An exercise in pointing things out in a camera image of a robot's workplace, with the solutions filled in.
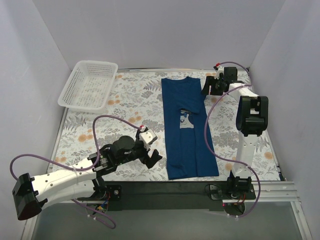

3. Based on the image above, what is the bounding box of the blue printed t-shirt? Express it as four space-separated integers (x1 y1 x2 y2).
161 76 219 180

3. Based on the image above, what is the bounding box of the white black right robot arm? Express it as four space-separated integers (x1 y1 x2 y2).
201 63 269 200

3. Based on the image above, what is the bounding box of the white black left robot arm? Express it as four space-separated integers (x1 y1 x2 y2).
12 135 162 221

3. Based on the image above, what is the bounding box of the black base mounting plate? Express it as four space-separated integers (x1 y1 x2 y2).
78 181 258 211

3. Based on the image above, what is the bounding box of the white plastic basket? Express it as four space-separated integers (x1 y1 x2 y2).
57 60 118 113

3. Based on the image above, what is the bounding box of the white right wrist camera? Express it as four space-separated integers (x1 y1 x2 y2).
213 63 224 79

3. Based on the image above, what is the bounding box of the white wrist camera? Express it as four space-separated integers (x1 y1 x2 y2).
138 125 158 150
213 63 224 79

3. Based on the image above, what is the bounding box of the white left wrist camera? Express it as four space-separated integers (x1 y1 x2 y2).
138 125 158 150

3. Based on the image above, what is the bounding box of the aluminium frame rail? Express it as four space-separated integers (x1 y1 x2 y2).
32 180 299 207

